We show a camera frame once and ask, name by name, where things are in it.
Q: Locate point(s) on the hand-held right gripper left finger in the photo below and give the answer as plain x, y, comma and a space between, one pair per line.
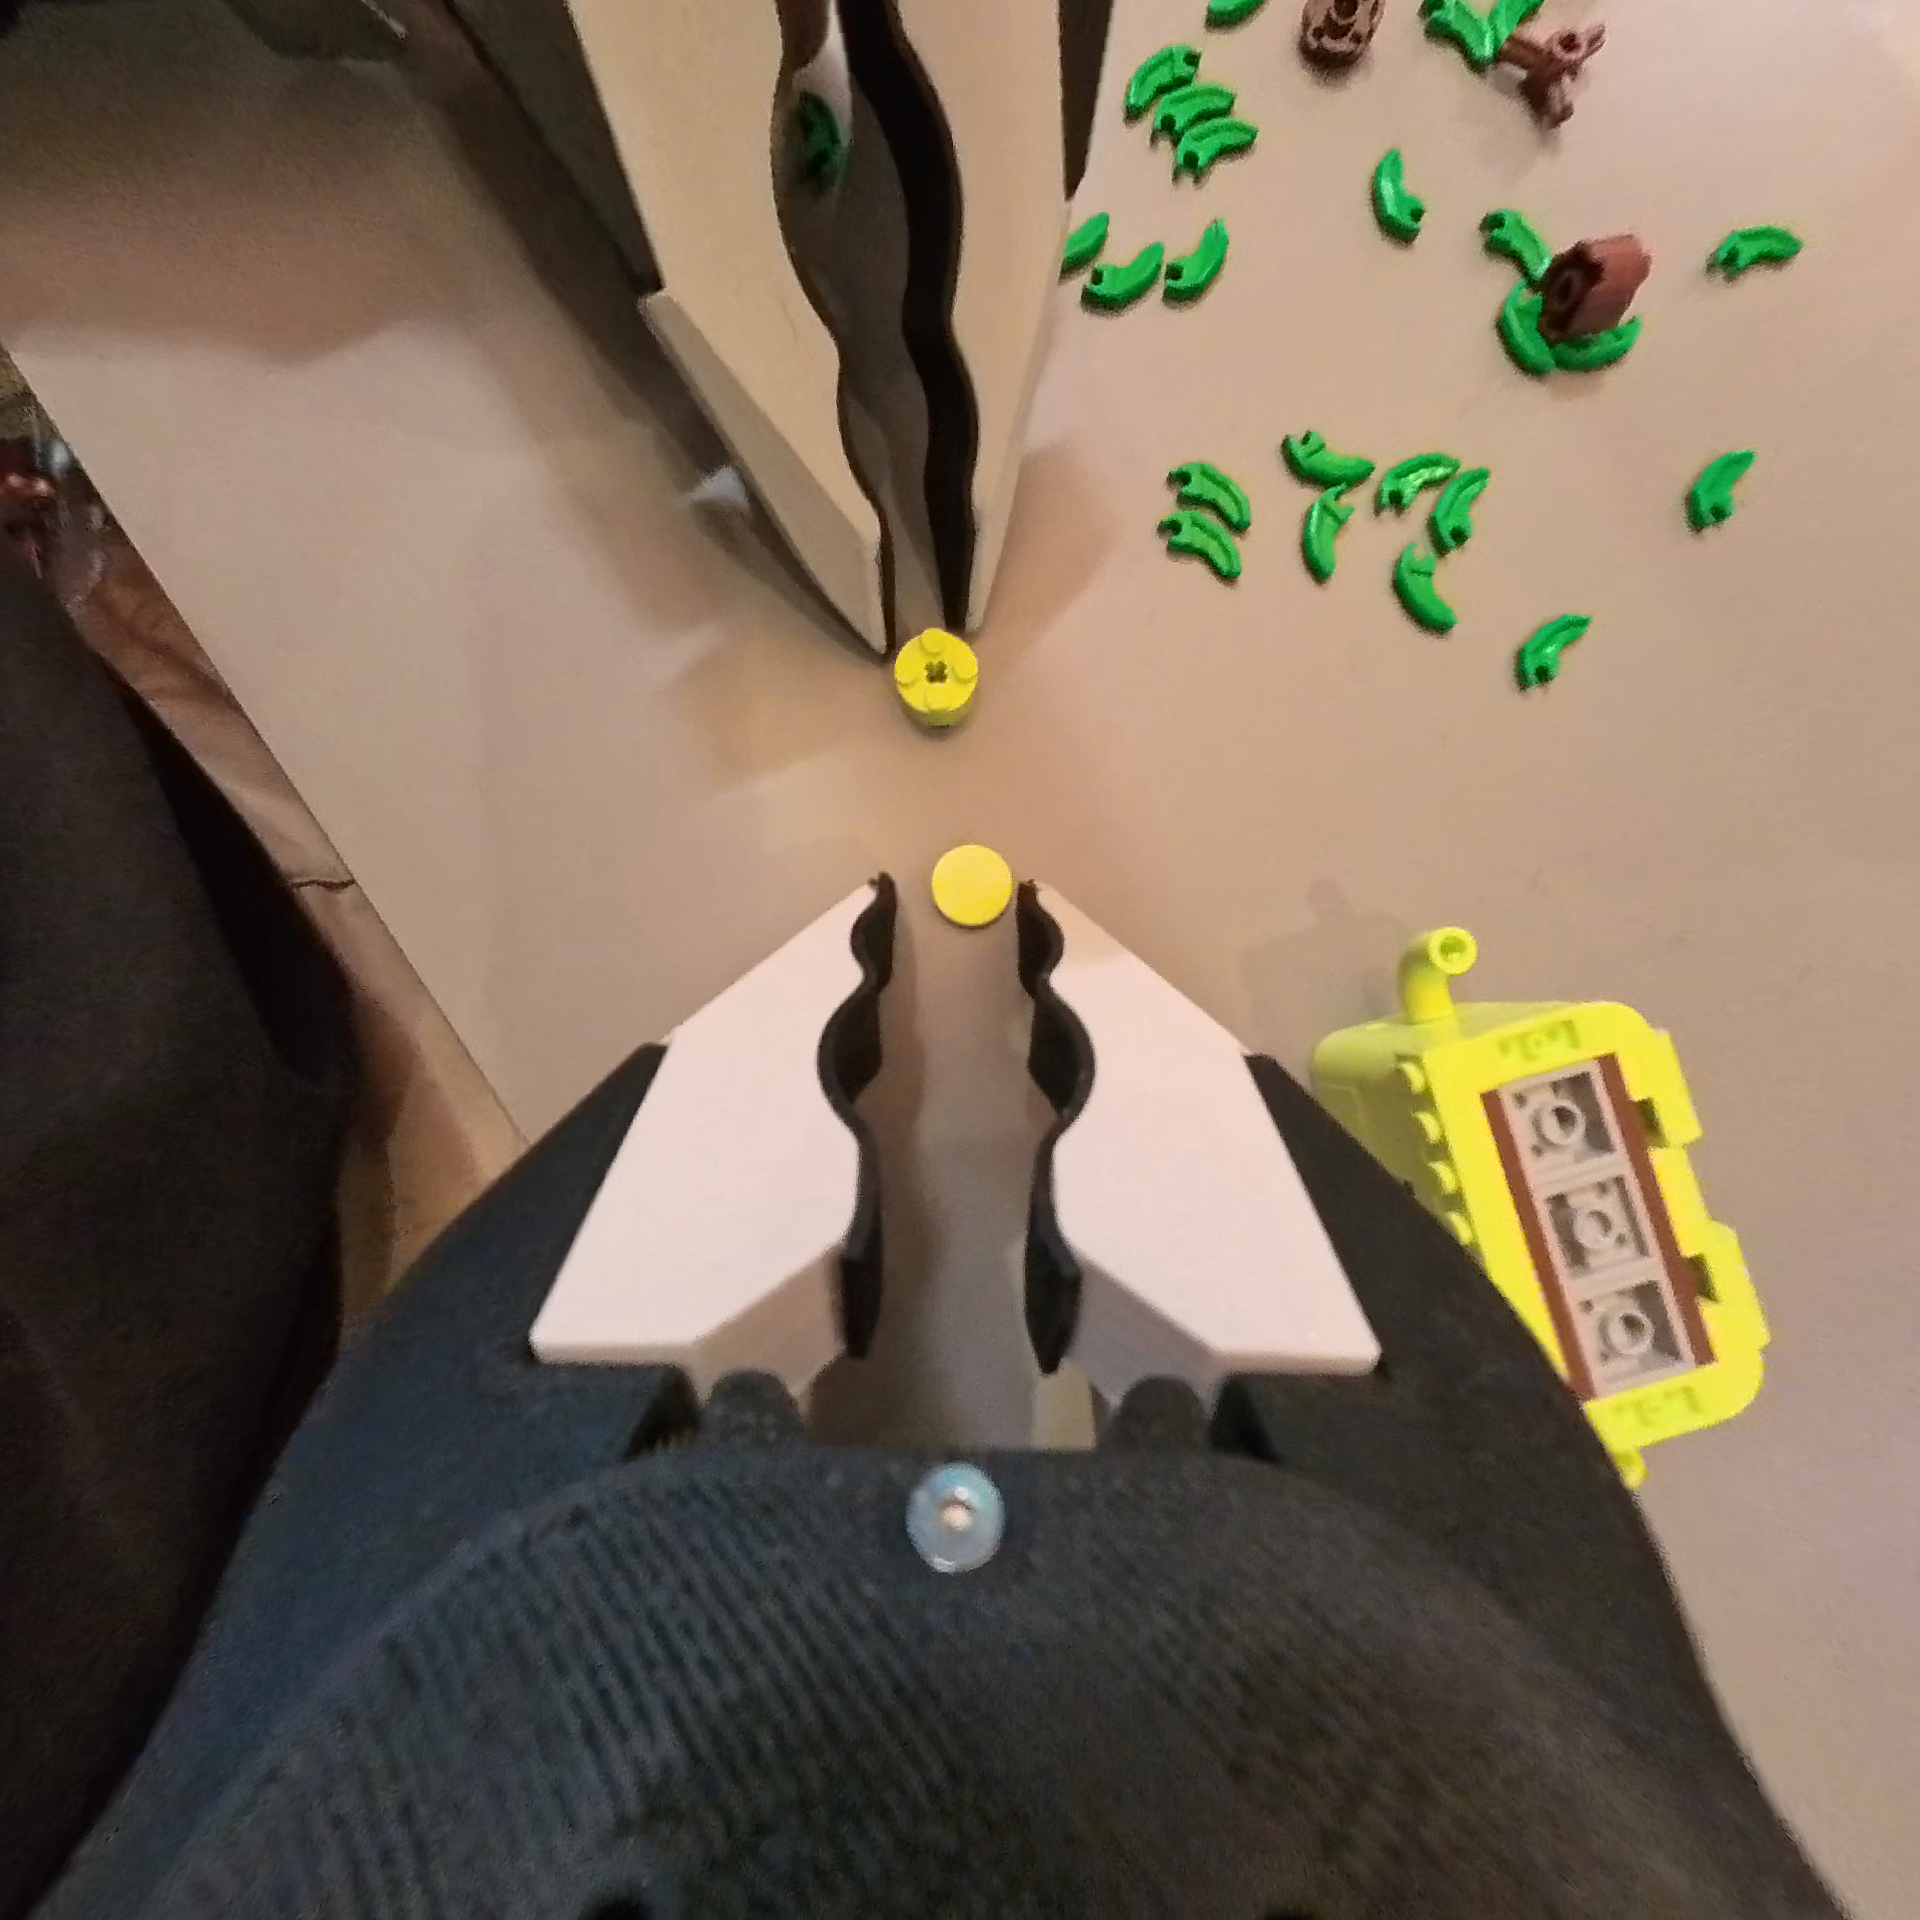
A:
706, 1201

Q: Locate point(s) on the brown branch piece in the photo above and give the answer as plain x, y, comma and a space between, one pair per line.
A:
1559, 53

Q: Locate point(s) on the person's black clothed body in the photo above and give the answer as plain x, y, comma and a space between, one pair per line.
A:
150, 1050

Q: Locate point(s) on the brown round piece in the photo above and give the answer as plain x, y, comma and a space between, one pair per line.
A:
1340, 28

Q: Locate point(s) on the brown block on green leaves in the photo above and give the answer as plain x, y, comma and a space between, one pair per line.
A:
1598, 278

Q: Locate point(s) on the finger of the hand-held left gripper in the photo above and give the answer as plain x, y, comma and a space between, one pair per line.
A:
1013, 224
706, 224

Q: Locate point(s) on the lime round brick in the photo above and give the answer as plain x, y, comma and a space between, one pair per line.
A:
936, 682

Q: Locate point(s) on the yellow round tile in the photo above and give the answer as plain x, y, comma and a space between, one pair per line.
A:
969, 885

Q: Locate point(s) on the scattered green leaf pieces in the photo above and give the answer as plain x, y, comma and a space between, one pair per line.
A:
1208, 503

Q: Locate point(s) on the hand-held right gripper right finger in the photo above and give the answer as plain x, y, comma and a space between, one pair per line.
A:
1201, 1201

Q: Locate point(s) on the lime green brick model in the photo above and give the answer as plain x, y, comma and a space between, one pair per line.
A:
1516, 1044

